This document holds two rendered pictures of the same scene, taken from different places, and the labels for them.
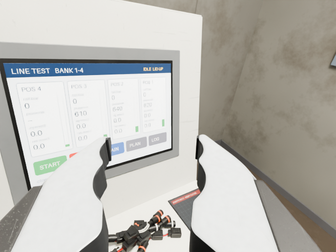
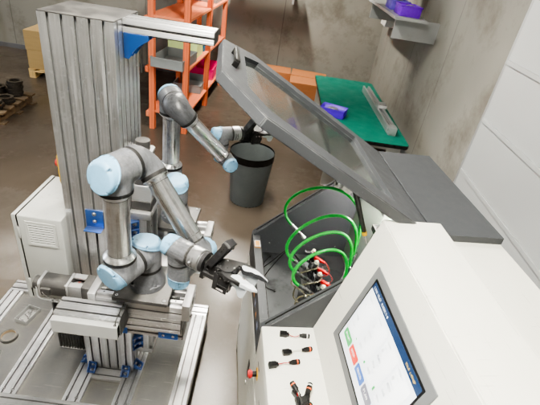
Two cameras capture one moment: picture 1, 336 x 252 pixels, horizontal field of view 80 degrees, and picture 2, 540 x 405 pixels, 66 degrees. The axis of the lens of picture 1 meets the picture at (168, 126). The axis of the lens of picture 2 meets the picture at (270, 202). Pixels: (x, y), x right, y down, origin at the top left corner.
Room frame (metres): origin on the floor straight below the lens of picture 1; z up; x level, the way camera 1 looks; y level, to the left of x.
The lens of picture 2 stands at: (0.55, -0.80, 2.31)
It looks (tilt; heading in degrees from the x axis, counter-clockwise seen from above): 32 degrees down; 119
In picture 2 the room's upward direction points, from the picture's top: 10 degrees clockwise
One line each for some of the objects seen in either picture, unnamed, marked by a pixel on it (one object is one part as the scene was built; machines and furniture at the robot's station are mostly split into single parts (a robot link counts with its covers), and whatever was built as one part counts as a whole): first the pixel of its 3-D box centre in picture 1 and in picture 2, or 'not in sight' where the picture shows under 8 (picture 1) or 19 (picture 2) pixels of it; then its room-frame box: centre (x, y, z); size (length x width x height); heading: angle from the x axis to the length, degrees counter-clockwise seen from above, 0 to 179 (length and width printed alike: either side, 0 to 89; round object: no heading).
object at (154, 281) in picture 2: not in sight; (147, 272); (-0.46, 0.08, 1.09); 0.15 x 0.15 x 0.10
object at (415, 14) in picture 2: not in sight; (407, 10); (-0.95, 4.22, 1.90); 0.35 x 0.24 x 0.11; 122
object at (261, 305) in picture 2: not in sight; (258, 284); (-0.19, 0.54, 0.87); 0.62 x 0.04 x 0.16; 129
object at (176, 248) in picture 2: not in sight; (178, 249); (-0.19, -0.03, 1.43); 0.11 x 0.08 x 0.09; 6
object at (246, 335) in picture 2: not in sight; (245, 341); (-0.20, 0.53, 0.44); 0.65 x 0.02 x 0.68; 129
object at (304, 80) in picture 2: not in sight; (288, 88); (-2.93, 5.38, 0.24); 1.33 x 0.93 x 0.48; 32
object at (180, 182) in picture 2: not in sight; (176, 188); (-0.73, 0.51, 1.20); 0.13 x 0.12 x 0.14; 147
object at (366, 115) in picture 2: not in sight; (346, 126); (-1.28, 4.15, 0.42); 2.34 x 0.94 x 0.85; 122
